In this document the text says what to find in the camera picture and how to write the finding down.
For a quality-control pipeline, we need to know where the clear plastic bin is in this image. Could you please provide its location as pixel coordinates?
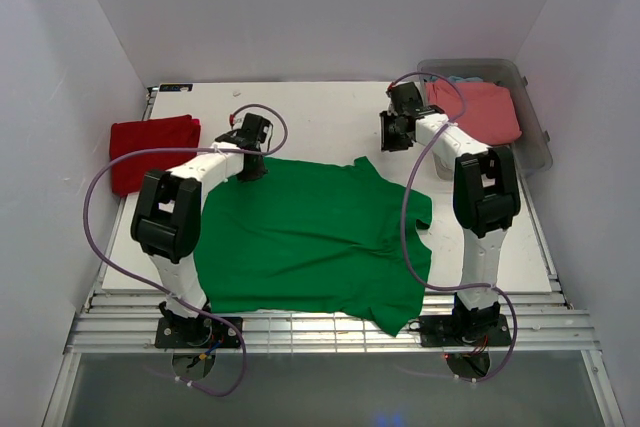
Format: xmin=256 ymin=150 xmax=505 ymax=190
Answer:
xmin=417 ymin=58 xmax=553 ymax=178

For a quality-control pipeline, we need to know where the blue label sticker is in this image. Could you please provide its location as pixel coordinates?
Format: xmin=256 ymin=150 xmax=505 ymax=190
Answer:
xmin=158 ymin=83 xmax=193 ymax=92

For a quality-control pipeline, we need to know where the pink folded t-shirt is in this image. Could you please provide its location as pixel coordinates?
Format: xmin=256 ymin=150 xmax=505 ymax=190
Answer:
xmin=426 ymin=79 xmax=522 ymax=146

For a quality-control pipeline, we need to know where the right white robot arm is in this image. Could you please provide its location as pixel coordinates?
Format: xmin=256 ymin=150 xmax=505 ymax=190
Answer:
xmin=379 ymin=81 xmax=521 ymax=346

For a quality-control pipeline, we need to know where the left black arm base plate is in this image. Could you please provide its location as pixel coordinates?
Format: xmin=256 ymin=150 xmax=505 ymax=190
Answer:
xmin=154 ymin=317 xmax=240 ymax=349

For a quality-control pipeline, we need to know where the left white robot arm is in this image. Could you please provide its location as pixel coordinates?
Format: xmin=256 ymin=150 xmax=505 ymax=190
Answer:
xmin=131 ymin=113 xmax=272 ymax=347

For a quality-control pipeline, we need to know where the green t-shirt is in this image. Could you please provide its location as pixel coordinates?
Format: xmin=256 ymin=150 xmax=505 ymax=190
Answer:
xmin=194 ymin=157 xmax=433 ymax=336

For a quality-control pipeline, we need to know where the light blue folded t-shirt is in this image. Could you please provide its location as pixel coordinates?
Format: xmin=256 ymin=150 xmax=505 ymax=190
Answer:
xmin=447 ymin=76 xmax=484 ymax=83

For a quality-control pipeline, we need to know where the aluminium rail frame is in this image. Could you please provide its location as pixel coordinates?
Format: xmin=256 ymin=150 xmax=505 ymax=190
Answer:
xmin=66 ymin=290 xmax=600 ymax=354

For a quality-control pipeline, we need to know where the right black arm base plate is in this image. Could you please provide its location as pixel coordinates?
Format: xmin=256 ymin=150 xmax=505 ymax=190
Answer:
xmin=409 ymin=307 xmax=512 ymax=347

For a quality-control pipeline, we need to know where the folded red t-shirt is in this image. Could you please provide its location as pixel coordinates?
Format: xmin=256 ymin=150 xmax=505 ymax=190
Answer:
xmin=109 ymin=115 xmax=201 ymax=197

